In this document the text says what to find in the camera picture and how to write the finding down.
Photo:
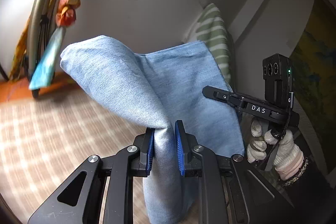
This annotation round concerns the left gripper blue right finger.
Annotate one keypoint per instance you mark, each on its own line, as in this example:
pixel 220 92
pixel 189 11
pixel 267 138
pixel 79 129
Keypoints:
pixel 184 143

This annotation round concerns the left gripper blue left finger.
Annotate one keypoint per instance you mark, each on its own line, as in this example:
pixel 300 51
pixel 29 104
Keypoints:
pixel 146 152

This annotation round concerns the light blue denim pants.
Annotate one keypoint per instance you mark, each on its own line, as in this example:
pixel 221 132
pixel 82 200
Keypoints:
pixel 155 90

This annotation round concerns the dark sleeved right forearm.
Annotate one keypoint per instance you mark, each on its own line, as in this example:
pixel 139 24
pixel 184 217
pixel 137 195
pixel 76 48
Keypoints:
pixel 311 194

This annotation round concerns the white gloved right hand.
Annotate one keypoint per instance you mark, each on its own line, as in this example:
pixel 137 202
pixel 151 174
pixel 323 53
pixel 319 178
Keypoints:
pixel 285 156

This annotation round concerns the beige plaid bed blanket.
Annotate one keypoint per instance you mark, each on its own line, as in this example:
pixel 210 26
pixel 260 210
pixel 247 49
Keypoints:
pixel 43 141

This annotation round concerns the green white patterned pillow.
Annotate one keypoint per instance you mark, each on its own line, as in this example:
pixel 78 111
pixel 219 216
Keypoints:
pixel 209 27

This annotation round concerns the folded silver black tripod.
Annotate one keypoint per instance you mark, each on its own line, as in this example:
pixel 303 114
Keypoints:
pixel 43 45

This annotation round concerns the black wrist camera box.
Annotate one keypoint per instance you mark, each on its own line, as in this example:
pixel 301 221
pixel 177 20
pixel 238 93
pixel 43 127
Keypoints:
pixel 278 80

